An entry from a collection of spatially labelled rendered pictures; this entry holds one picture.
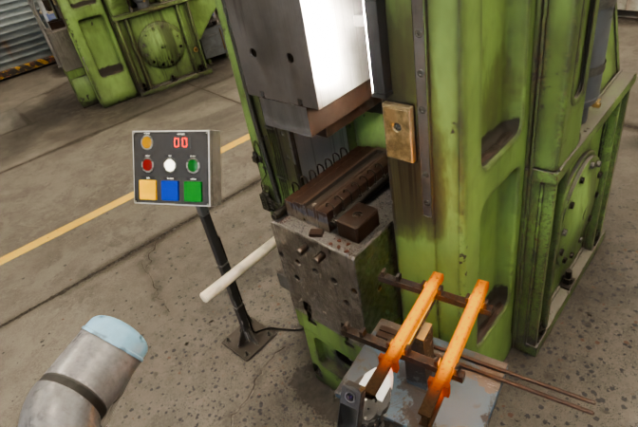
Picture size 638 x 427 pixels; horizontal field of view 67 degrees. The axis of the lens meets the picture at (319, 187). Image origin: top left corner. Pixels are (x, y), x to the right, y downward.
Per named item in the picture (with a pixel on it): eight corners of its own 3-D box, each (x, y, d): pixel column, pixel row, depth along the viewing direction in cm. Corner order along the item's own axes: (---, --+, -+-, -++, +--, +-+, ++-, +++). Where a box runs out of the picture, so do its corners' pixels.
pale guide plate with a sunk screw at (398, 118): (413, 163, 134) (409, 108, 125) (386, 157, 140) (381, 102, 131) (417, 160, 135) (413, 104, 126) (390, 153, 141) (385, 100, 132)
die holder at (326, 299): (368, 352, 170) (352, 258, 146) (292, 307, 194) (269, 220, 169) (448, 260, 202) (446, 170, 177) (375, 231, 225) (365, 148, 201)
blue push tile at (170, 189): (178, 201, 178) (177, 181, 177) (161, 200, 180) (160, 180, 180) (181, 200, 180) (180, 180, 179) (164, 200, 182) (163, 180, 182)
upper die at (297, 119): (311, 138, 139) (306, 107, 134) (265, 124, 151) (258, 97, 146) (394, 83, 163) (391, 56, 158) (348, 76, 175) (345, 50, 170)
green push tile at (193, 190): (201, 202, 175) (201, 181, 174) (183, 201, 177) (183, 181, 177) (203, 202, 177) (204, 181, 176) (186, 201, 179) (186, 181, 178)
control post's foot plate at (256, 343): (247, 363, 231) (242, 352, 226) (219, 343, 245) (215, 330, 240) (278, 334, 243) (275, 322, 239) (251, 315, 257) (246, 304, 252)
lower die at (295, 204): (329, 232, 158) (326, 212, 154) (288, 214, 171) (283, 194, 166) (401, 171, 182) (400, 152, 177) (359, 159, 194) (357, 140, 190)
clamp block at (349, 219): (358, 245, 151) (356, 229, 147) (338, 235, 156) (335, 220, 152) (381, 224, 157) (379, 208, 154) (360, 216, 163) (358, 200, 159)
